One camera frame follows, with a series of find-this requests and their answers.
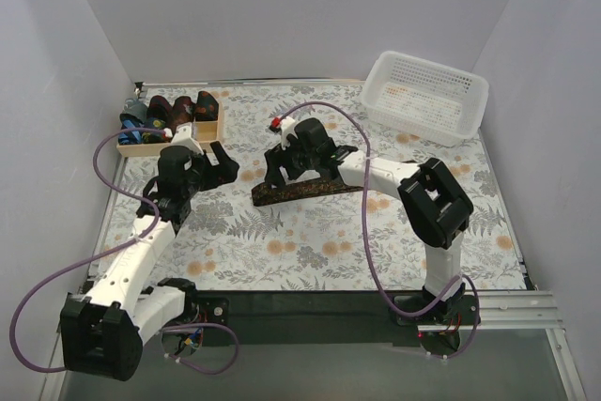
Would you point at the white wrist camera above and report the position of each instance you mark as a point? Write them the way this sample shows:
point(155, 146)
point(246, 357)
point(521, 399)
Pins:
point(284, 126)
point(184, 136)

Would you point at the brown patterned rolled tie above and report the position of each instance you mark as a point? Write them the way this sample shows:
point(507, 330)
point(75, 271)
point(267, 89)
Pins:
point(181, 113)

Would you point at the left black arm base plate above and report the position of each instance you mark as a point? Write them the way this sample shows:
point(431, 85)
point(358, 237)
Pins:
point(213, 310)

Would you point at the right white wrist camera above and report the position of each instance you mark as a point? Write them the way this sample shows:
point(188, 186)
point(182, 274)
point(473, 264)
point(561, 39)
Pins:
point(284, 126)

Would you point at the floral patterned table mat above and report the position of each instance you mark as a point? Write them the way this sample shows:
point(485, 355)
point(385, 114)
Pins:
point(336, 242)

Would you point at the black tie with gold keys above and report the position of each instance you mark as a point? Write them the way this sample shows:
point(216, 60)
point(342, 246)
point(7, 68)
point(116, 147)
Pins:
point(265, 194)

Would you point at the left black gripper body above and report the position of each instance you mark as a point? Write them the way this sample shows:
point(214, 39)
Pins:
point(209, 170)

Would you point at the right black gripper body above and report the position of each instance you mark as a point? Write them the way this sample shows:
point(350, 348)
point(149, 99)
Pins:
point(285, 162)

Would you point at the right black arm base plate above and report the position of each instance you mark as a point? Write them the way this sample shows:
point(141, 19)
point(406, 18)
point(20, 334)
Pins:
point(444, 313)

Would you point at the dark red rolled tie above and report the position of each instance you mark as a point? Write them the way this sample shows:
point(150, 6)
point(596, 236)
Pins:
point(159, 108)

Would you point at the blue striped rolled tie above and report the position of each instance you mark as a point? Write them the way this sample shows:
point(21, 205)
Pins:
point(129, 134)

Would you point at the aluminium frame rail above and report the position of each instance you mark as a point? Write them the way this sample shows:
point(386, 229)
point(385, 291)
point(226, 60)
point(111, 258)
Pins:
point(333, 345)

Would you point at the navy yellow-dotted rolled tie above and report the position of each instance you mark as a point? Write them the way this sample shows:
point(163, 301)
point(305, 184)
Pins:
point(156, 131)

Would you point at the wooden compartment tray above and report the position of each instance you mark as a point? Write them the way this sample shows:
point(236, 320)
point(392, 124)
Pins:
point(206, 132)

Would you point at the white plastic perforated basket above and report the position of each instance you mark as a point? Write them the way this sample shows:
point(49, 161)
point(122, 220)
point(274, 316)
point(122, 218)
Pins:
point(438, 103)

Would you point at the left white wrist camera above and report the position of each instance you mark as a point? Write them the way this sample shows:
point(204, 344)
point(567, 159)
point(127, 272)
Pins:
point(184, 136)

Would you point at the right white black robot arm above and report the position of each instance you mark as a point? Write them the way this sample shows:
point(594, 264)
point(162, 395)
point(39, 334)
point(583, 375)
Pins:
point(437, 208)

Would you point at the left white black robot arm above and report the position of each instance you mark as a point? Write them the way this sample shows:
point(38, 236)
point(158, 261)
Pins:
point(103, 332)

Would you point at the black orange-dotted rolled tie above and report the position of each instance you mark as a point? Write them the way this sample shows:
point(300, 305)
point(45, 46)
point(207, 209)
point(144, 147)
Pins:
point(206, 108)

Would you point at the grey rolled tie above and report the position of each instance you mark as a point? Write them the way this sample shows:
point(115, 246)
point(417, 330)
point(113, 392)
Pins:
point(134, 110)

